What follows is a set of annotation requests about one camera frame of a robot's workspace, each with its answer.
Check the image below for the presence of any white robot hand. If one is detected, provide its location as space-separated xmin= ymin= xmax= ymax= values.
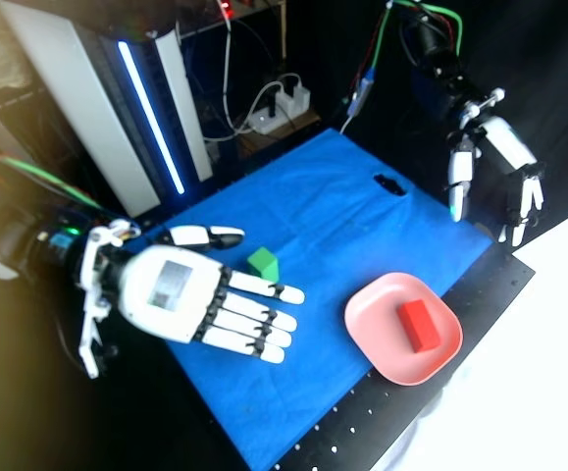
xmin=115 ymin=224 xmax=307 ymax=366
xmin=445 ymin=115 xmax=546 ymax=248

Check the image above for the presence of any green rectangular block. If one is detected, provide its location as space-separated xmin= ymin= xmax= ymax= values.
xmin=245 ymin=245 xmax=282 ymax=284

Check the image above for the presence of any red rectangular block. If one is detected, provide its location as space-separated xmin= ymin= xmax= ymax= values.
xmin=396 ymin=299 xmax=443 ymax=354

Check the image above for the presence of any pink square plate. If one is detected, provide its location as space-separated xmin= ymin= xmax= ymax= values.
xmin=343 ymin=272 xmax=464 ymax=388

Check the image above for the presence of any blue cloth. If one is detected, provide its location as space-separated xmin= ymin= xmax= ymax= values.
xmin=135 ymin=128 xmax=493 ymax=471

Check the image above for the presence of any white power strip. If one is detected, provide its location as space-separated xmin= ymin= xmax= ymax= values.
xmin=247 ymin=108 xmax=287 ymax=137

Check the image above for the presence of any white tower with blue light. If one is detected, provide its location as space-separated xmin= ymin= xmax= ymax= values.
xmin=0 ymin=0 xmax=215 ymax=220

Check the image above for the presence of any white plug adapter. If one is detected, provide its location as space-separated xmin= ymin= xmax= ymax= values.
xmin=274 ymin=83 xmax=313 ymax=117

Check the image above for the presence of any white cable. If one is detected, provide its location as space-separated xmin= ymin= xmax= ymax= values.
xmin=203 ymin=72 xmax=310 ymax=145

